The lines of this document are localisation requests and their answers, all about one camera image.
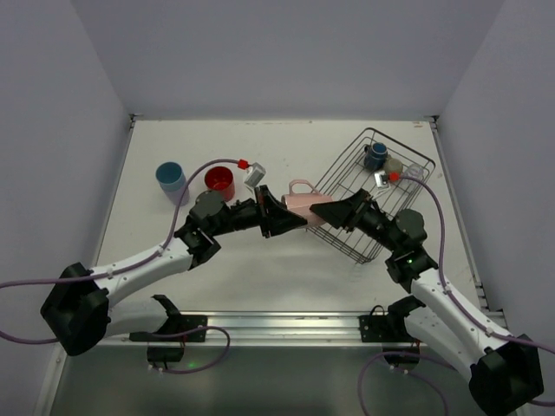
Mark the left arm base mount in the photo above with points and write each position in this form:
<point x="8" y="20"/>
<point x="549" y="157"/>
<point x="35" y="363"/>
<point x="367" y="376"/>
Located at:
<point x="174" y="324"/>

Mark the dark blue mug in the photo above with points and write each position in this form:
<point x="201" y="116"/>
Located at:
<point x="375" y="156"/>

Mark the aluminium mounting rail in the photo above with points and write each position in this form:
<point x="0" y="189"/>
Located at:
<point x="254" y="328"/>

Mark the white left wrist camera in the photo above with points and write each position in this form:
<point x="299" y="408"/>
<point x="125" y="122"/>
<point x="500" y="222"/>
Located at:
<point x="254" y="173"/>

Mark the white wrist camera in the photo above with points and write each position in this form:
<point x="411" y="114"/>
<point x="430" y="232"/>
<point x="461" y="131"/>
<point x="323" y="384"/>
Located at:
<point x="254" y="173"/>
<point x="383" y="180"/>

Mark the clear glass cup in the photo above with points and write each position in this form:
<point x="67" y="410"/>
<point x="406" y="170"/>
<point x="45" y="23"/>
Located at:
<point x="414" y="173"/>

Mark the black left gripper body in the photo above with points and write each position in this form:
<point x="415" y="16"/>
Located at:
<point x="264" y="211"/>

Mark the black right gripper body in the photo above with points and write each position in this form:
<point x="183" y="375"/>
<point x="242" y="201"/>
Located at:
<point x="360" y="210"/>

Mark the red mug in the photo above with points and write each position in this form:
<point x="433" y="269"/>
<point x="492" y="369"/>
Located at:
<point x="220" y="179"/>

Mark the grey wire dish rack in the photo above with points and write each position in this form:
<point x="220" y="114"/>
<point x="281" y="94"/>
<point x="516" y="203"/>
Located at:
<point x="347" y="174"/>

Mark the lilac plastic cup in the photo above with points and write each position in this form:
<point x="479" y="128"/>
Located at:
<point x="180" y="196"/>

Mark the light blue plastic cup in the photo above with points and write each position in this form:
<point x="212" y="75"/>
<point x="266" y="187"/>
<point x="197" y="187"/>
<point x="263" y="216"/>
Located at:
<point x="170" y="176"/>

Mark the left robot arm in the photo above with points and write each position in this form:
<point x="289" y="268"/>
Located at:
<point x="88" y="305"/>

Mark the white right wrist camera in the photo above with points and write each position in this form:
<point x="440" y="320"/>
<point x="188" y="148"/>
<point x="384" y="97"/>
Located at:
<point x="383" y="180"/>

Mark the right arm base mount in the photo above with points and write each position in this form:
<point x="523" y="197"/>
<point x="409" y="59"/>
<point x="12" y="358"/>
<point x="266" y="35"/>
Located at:
<point x="386" y="325"/>

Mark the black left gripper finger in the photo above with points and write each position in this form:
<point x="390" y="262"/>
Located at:
<point x="279" y="222"/>
<point x="266" y="201"/>

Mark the beige small cup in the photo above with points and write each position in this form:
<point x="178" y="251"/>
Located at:
<point x="393" y="166"/>

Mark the pink mug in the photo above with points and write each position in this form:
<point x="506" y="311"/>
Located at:
<point x="300" y="202"/>

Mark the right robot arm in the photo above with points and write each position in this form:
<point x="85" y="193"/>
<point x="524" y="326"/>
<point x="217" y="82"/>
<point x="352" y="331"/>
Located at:
<point x="502" y="371"/>

